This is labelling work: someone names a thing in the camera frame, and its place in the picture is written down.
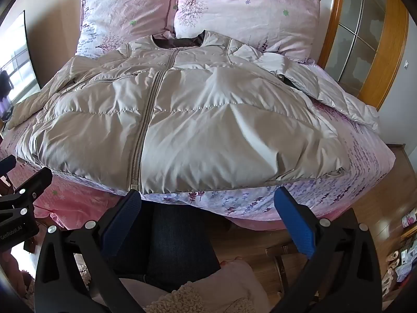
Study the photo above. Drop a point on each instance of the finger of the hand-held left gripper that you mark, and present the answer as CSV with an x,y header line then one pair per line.
x,y
32,187
6,166

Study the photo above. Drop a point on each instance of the white wall switch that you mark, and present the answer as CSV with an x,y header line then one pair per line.
x,y
406,63

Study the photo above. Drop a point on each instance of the cream shaggy fleece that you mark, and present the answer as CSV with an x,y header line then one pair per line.
x,y
198,300

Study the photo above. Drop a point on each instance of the pink floral bed sheet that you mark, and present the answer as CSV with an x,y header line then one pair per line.
x,y
355,169

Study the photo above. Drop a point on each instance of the pale pink floral pillow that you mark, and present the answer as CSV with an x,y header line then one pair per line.
x,y
247,9

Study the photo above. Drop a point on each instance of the pile of packets and bags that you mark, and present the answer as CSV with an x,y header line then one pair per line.
x,y
404,251

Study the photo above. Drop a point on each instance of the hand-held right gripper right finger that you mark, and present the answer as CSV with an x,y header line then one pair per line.
x,y
297,226

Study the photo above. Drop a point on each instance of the wooden framed glass door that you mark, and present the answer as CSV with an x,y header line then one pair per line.
x,y
361,39

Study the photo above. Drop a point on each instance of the beige puffer jacket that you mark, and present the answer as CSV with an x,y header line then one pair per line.
x,y
211,111

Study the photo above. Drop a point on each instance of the person's blue jeans leg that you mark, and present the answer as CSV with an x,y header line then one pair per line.
x,y
176,241

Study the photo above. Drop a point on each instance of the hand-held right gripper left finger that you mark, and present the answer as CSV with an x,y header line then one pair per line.
x,y
125,221

